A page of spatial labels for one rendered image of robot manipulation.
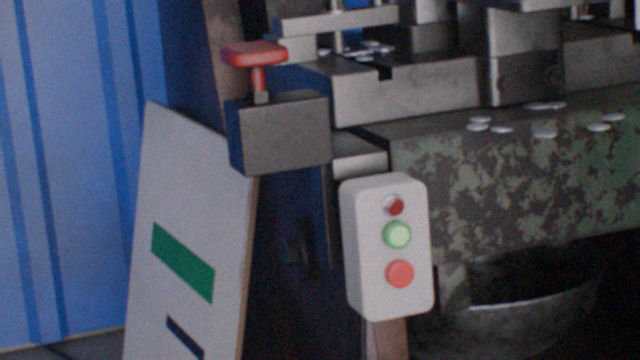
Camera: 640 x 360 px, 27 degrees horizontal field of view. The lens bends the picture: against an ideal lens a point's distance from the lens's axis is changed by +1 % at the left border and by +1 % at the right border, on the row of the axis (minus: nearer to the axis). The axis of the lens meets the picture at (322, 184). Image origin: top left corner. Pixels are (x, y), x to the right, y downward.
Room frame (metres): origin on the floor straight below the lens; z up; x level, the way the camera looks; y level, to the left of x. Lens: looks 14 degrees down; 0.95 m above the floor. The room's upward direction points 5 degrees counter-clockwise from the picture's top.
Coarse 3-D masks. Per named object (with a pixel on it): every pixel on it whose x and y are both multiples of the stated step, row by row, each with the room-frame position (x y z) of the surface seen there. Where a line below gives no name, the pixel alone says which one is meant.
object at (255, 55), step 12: (228, 48) 1.33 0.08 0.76; (240, 48) 1.31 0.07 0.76; (252, 48) 1.30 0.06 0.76; (264, 48) 1.30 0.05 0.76; (276, 48) 1.30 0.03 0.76; (228, 60) 1.30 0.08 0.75; (240, 60) 1.28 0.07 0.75; (252, 60) 1.28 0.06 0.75; (264, 60) 1.29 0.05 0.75; (276, 60) 1.29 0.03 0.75; (252, 72) 1.31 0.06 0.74; (252, 84) 1.31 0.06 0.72; (264, 84) 1.32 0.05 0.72
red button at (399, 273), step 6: (390, 264) 1.23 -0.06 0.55; (396, 264) 1.22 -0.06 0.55; (402, 264) 1.22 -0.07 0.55; (408, 264) 1.23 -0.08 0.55; (390, 270) 1.22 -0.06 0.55; (396, 270) 1.22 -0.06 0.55; (402, 270) 1.22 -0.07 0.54; (408, 270) 1.23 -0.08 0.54; (414, 270) 1.23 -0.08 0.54; (390, 276) 1.22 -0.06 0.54; (396, 276) 1.22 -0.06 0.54; (402, 276) 1.22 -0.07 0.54; (408, 276) 1.23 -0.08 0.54; (414, 276) 1.23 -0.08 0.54; (390, 282) 1.22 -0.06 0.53; (396, 282) 1.22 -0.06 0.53; (402, 282) 1.22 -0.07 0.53; (408, 282) 1.23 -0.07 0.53
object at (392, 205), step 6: (384, 198) 1.23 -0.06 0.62; (390, 198) 1.23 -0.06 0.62; (396, 198) 1.23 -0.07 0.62; (402, 198) 1.24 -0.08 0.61; (384, 204) 1.23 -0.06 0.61; (390, 204) 1.22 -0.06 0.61; (396, 204) 1.23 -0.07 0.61; (402, 204) 1.23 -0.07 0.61; (384, 210) 1.23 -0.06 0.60; (390, 210) 1.22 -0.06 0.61; (396, 210) 1.23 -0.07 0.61; (402, 210) 1.23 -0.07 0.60; (390, 216) 1.23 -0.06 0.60; (396, 216) 1.23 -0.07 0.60
